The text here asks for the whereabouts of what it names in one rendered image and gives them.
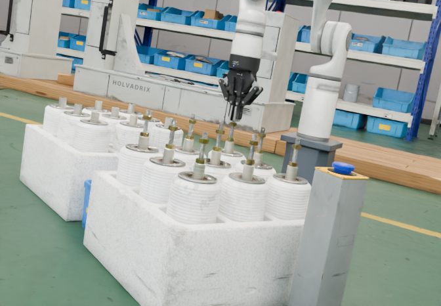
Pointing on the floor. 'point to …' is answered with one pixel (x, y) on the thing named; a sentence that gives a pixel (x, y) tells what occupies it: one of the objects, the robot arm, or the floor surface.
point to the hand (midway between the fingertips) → (235, 113)
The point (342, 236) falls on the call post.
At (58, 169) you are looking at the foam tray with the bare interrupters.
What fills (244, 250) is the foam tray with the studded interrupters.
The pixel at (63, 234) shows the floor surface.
